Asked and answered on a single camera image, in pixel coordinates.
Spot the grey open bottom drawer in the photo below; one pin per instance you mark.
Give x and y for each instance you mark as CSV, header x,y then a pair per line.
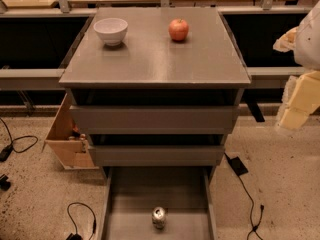
x,y
133,192

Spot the grey top drawer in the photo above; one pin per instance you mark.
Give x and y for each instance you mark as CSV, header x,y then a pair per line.
x,y
154,120

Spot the grey metal rail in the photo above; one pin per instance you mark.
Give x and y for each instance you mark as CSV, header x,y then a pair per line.
x,y
272,77
30,79

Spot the cardboard box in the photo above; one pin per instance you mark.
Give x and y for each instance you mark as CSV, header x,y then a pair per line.
x,y
71,151

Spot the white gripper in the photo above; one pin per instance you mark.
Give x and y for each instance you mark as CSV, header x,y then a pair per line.
x,y
309,40

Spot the black object left edge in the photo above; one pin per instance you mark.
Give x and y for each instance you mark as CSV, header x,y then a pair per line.
x,y
4,183

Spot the black power adapter right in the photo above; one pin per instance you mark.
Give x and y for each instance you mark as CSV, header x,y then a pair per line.
x,y
237,165

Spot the grey metal rail right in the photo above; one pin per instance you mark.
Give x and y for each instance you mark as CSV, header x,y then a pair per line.
x,y
272,77

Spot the white ceramic bowl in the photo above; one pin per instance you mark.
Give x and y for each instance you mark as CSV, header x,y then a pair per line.
x,y
111,31

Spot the grey middle drawer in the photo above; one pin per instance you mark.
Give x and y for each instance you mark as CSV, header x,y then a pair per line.
x,y
156,155

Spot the silver 7up can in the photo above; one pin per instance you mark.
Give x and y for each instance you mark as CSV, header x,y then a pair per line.
x,y
159,218

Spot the grey drawer cabinet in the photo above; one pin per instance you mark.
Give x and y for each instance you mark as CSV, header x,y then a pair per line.
x,y
150,69

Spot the grey metal rail left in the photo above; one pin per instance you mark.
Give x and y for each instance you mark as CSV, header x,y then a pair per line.
x,y
30,79

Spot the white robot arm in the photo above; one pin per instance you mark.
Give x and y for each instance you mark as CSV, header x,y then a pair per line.
x,y
306,53

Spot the red apple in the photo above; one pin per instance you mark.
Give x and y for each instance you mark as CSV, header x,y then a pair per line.
x,y
178,29

